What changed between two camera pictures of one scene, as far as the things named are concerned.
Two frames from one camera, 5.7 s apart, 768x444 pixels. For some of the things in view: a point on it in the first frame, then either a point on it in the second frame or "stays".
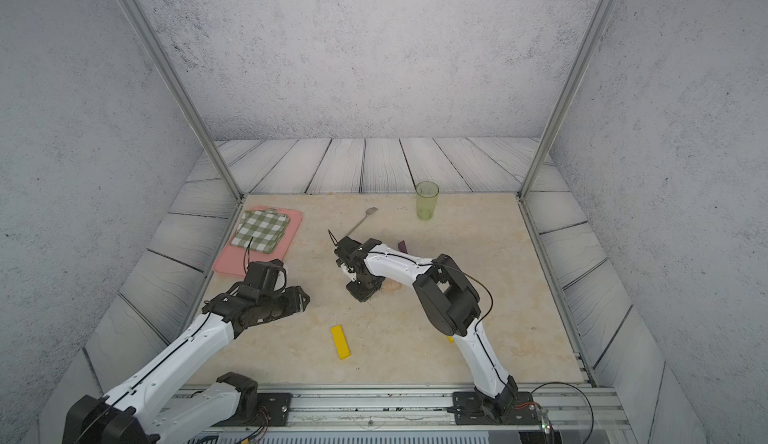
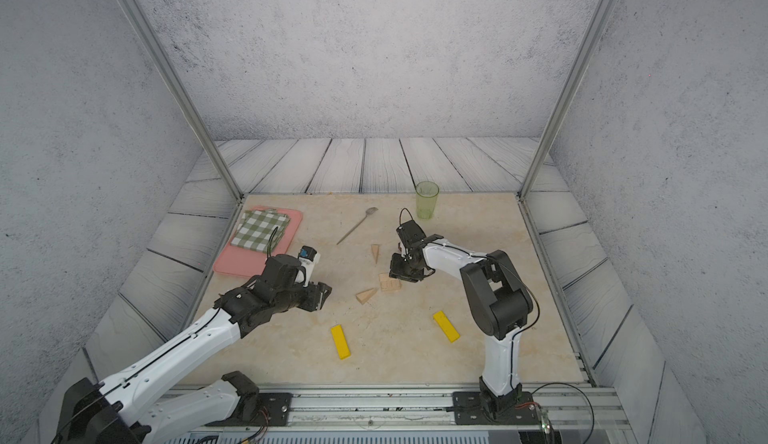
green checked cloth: [261, 230] stays
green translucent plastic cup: [426, 199] stays
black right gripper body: [361, 289] to [403, 268]
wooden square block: [390, 285] stays
